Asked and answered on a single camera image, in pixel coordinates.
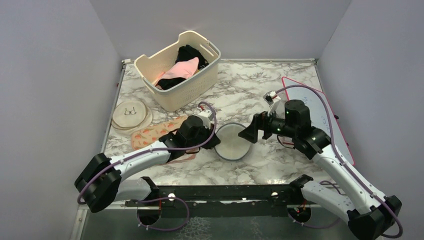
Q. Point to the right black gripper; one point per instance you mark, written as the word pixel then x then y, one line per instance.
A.
pixel 260 121

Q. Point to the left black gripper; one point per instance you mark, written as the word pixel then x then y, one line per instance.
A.
pixel 214 141

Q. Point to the white mesh cylindrical laundry bag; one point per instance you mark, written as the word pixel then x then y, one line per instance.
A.
pixel 232 148

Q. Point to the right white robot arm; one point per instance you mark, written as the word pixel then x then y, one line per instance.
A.
pixel 367 211

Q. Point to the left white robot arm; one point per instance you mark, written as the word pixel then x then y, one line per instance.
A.
pixel 99 182

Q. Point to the floral peach mesh laundry bag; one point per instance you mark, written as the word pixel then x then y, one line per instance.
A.
pixel 146 136

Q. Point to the cream perforated laundry basket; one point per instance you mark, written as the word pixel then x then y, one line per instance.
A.
pixel 150 67

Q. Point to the round beige bra wash bag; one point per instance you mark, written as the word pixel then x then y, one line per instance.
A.
pixel 131 116

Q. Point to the small red white card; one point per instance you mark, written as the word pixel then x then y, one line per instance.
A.
pixel 287 141

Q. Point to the pink framed whiteboard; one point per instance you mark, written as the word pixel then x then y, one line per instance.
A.
pixel 321 113

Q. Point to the pink garment in basket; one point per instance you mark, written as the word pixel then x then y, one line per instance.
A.
pixel 182 69

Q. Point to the black garment in basket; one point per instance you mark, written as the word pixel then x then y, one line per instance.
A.
pixel 185 53

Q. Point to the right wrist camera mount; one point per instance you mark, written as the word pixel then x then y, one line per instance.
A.
pixel 273 100

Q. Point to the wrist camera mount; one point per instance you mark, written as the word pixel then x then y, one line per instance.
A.
pixel 273 100
pixel 207 118

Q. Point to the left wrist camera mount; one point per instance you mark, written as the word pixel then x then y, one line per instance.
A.
pixel 207 118

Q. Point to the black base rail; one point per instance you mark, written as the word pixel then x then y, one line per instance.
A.
pixel 223 201

